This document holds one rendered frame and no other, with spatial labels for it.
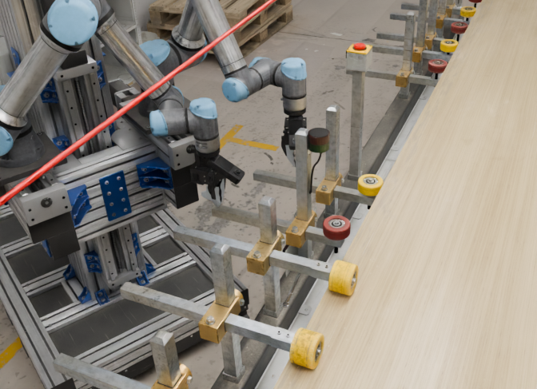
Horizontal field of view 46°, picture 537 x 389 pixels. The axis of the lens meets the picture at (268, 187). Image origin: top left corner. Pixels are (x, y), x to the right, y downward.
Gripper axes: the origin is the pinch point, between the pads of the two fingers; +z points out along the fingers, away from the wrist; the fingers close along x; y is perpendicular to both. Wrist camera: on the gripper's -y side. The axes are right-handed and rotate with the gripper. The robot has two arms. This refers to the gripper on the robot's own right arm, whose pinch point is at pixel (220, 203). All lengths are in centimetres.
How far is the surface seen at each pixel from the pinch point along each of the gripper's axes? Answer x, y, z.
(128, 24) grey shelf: -216, 194, 36
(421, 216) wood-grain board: -13, -61, -2
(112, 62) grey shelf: -222, 221, 71
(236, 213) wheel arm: 1.0, -6.1, 1.7
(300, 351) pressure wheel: 53, -49, -9
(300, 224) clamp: 0.2, -27.7, 0.7
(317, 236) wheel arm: 1.5, -33.6, 2.6
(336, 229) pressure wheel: 3.0, -39.8, -2.9
